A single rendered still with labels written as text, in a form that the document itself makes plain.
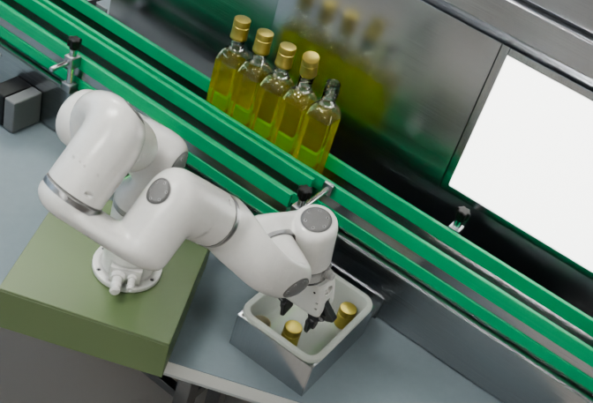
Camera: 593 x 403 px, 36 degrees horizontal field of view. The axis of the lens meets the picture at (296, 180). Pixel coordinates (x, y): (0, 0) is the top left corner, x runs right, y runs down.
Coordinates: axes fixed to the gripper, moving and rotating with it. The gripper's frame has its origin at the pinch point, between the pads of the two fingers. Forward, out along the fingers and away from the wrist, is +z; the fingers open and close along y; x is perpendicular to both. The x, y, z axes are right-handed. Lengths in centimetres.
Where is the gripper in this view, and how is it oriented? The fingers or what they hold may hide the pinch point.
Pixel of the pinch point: (298, 313)
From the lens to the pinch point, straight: 167.4
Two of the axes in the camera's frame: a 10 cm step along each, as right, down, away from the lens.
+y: -8.0, -5.1, 3.2
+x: -6.0, 5.8, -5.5
